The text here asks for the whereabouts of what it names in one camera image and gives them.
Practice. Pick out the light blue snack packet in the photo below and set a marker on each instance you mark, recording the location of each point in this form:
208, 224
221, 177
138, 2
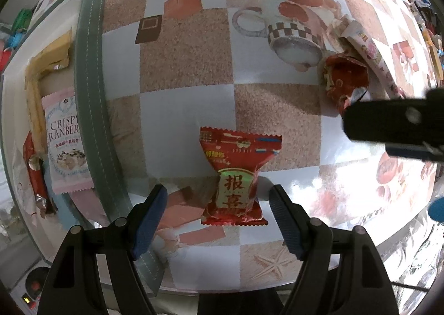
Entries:
62, 207

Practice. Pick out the red square snack packet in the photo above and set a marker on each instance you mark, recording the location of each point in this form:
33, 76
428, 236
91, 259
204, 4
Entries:
236, 162

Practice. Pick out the blue plastic cup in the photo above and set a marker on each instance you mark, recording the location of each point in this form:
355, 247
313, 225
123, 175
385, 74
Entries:
17, 40

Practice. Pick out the grey-green rectangular tray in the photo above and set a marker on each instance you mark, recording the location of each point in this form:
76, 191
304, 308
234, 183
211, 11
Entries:
92, 93

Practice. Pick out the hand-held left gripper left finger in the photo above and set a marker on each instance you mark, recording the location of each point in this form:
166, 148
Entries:
149, 221

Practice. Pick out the red twisted candy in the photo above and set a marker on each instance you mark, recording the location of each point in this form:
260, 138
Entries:
345, 75

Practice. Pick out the red long snack packet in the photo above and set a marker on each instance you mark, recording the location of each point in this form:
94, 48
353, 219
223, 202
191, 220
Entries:
34, 176

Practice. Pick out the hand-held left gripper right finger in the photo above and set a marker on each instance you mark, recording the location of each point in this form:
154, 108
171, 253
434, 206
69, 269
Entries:
288, 221

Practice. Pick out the green tape roll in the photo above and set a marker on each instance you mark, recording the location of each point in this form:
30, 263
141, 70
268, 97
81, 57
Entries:
22, 18

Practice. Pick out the yellow snack packet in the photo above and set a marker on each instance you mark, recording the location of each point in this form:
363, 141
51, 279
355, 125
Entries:
52, 54

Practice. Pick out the long pink patterned snack packet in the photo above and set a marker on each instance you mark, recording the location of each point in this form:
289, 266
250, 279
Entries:
374, 54

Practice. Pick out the pink white snack packet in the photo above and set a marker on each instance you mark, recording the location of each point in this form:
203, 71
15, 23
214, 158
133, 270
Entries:
66, 127

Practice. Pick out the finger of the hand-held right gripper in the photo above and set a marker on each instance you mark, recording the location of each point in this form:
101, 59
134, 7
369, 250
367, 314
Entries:
388, 120
437, 209

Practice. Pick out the white appliance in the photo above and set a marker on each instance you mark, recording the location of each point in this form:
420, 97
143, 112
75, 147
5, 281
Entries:
34, 283

